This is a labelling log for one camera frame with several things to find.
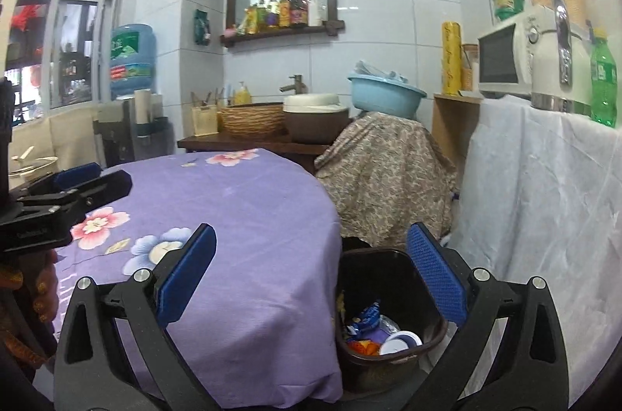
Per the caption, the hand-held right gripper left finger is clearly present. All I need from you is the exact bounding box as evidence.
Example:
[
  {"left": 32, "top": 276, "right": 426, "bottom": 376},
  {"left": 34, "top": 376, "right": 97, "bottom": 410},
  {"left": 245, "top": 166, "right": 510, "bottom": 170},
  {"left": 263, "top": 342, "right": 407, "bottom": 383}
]
[{"left": 53, "top": 223, "right": 218, "bottom": 411}]

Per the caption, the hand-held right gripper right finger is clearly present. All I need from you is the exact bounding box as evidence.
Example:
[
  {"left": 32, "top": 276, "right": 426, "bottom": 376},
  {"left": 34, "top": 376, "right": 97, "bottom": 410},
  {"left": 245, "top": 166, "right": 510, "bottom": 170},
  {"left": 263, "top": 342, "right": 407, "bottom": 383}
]
[{"left": 405, "top": 221, "right": 569, "bottom": 411}]

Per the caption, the light wooden cabinet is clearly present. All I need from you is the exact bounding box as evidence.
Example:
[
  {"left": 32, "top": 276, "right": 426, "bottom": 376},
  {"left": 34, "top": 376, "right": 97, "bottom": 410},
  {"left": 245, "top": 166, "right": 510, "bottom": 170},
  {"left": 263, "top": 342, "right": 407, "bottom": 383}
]
[{"left": 432, "top": 93, "right": 484, "bottom": 178}]

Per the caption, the blue water jug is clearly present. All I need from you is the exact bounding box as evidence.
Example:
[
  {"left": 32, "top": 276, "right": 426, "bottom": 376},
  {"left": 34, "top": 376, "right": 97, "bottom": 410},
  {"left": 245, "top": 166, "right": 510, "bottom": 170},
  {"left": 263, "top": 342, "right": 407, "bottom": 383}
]
[{"left": 109, "top": 23, "right": 157, "bottom": 101}]

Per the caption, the brown cooker white lid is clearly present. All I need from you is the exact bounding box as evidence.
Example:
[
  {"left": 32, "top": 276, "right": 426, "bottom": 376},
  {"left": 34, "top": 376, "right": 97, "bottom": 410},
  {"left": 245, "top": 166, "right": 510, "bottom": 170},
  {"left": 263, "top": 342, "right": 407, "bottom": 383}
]
[{"left": 282, "top": 93, "right": 351, "bottom": 144}]

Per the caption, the blue snack wrapper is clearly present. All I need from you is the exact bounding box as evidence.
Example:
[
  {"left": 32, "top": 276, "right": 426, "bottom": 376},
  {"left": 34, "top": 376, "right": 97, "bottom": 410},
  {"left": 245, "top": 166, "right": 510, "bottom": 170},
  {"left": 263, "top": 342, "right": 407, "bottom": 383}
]
[{"left": 347, "top": 301, "right": 384, "bottom": 336}]

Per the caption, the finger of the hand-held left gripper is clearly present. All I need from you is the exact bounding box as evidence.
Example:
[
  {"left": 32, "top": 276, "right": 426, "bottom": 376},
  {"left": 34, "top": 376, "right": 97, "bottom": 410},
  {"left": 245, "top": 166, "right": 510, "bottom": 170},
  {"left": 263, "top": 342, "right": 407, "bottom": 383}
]
[
  {"left": 10, "top": 163, "right": 104, "bottom": 208},
  {"left": 14, "top": 170, "right": 133, "bottom": 237}
]

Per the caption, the white pot with lid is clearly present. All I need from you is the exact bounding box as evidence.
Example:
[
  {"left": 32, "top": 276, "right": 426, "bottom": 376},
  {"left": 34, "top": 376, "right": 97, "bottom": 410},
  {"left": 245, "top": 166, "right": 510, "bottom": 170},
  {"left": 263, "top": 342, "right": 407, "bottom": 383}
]
[{"left": 10, "top": 146, "right": 59, "bottom": 183}]

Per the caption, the green packet on wall hook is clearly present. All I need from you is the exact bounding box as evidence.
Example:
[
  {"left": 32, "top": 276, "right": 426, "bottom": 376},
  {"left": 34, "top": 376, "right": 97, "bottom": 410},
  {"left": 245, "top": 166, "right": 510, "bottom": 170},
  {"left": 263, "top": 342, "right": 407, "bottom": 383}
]
[{"left": 193, "top": 9, "right": 212, "bottom": 46}]

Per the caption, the light blue plastic basin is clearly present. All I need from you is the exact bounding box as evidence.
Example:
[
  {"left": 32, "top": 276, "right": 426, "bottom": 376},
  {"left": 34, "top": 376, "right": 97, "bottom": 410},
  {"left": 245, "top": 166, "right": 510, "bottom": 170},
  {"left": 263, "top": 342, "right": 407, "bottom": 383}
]
[{"left": 347, "top": 61, "right": 427, "bottom": 119}]

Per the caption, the beige utensil holder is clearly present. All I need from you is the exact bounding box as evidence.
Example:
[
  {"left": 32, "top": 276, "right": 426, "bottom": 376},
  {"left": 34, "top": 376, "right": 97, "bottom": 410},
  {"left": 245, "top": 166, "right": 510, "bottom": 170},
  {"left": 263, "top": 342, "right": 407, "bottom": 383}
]
[{"left": 191, "top": 104, "right": 219, "bottom": 137}]

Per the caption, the yellow plastic wrap roll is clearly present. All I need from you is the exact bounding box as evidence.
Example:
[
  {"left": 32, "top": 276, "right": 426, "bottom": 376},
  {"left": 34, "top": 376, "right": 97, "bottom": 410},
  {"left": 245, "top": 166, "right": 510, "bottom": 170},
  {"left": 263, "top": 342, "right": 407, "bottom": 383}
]
[{"left": 440, "top": 21, "right": 462, "bottom": 97}]

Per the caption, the purple floral tablecloth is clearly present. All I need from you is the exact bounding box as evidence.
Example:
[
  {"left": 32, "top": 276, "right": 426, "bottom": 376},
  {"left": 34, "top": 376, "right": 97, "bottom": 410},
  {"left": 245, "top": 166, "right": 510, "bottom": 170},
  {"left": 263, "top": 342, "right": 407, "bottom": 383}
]
[{"left": 51, "top": 147, "right": 343, "bottom": 402}]

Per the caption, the green soda bottle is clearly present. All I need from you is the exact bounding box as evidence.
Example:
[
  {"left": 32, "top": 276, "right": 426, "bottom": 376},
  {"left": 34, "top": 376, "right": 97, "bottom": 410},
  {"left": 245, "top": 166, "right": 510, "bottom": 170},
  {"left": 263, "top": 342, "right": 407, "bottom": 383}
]
[{"left": 589, "top": 27, "right": 619, "bottom": 129}]

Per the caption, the brown floral cloth cover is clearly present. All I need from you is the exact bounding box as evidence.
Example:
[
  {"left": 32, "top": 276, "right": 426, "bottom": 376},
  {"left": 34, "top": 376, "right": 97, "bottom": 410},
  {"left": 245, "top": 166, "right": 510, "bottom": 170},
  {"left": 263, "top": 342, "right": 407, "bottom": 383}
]
[{"left": 315, "top": 112, "right": 458, "bottom": 249}]

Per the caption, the white paper roll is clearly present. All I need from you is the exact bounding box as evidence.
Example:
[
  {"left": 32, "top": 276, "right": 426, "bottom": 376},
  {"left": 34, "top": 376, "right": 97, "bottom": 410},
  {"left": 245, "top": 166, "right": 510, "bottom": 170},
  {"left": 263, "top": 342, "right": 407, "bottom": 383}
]
[{"left": 133, "top": 89, "right": 152, "bottom": 137}]

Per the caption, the white plastic sheet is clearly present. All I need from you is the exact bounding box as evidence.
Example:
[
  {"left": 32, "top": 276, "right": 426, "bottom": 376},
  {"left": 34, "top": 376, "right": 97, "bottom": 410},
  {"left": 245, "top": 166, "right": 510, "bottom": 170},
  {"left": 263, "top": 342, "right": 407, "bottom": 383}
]
[{"left": 447, "top": 94, "right": 622, "bottom": 402}]

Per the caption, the woven wicker basket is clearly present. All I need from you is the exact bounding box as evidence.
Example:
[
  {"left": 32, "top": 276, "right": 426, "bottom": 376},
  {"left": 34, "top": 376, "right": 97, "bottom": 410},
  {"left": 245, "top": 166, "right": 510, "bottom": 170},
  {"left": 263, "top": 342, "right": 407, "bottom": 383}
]
[{"left": 217, "top": 102, "right": 287, "bottom": 138}]

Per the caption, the row of condiment bottles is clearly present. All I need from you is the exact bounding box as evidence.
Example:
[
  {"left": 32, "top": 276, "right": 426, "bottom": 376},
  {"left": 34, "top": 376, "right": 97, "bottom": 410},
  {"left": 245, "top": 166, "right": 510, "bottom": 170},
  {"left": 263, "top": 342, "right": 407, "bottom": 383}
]
[{"left": 238, "top": 0, "right": 326, "bottom": 35}]

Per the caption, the white microwave oven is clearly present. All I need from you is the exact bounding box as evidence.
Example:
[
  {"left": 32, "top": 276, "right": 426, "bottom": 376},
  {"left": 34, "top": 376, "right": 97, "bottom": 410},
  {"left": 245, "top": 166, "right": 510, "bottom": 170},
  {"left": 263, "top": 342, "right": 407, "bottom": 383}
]
[{"left": 477, "top": 17, "right": 535, "bottom": 100}]

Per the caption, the sliding glass window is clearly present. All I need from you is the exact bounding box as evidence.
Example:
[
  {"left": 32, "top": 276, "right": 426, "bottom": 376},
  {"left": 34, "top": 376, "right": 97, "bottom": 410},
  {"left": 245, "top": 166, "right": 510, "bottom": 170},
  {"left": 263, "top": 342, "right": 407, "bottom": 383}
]
[{"left": 0, "top": 0, "right": 122, "bottom": 120}]

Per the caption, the bronze faucet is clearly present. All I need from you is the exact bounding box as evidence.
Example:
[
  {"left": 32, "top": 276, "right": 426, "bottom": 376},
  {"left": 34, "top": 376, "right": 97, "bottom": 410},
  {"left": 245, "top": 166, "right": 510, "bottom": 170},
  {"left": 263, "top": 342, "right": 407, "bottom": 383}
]
[{"left": 278, "top": 74, "right": 308, "bottom": 96}]

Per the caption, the person's left hand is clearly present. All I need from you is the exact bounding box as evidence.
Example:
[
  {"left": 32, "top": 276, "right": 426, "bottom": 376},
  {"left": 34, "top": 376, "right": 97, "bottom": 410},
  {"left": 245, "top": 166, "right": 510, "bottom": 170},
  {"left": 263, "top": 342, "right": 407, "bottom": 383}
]
[{"left": 29, "top": 262, "right": 61, "bottom": 324}]

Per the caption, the glass storage jar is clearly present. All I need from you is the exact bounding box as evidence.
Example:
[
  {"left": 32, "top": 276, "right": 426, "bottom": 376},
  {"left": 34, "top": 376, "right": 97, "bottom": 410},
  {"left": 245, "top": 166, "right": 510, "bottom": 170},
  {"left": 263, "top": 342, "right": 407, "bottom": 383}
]
[{"left": 461, "top": 44, "right": 479, "bottom": 92}]

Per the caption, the dark brown trash bin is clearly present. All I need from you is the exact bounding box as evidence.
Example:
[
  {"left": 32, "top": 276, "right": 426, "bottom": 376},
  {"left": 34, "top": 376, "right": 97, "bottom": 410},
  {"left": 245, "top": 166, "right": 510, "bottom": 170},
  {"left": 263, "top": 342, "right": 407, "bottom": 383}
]
[{"left": 334, "top": 247, "right": 450, "bottom": 395}]

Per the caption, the dark wooden counter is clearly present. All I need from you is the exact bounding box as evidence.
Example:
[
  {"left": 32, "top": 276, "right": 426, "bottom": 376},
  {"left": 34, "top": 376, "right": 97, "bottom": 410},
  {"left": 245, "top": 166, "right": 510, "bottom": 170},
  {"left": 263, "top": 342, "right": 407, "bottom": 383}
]
[{"left": 177, "top": 134, "right": 336, "bottom": 171}]

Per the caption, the white kettle silver handle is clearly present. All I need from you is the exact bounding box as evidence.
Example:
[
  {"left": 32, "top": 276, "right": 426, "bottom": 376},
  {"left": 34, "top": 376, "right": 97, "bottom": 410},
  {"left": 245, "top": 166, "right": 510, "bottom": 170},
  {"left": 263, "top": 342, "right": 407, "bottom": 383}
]
[{"left": 529, "top": 0, "right": 596, "bottom": 115}]

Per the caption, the dark water dispenser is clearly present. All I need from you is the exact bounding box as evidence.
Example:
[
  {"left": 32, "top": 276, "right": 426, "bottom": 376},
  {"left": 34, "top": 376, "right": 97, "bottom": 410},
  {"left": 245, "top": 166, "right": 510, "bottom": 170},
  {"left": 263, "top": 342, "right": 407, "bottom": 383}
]
[{"left": 92, "top": 97, "right": 176, "bottom": 169}]

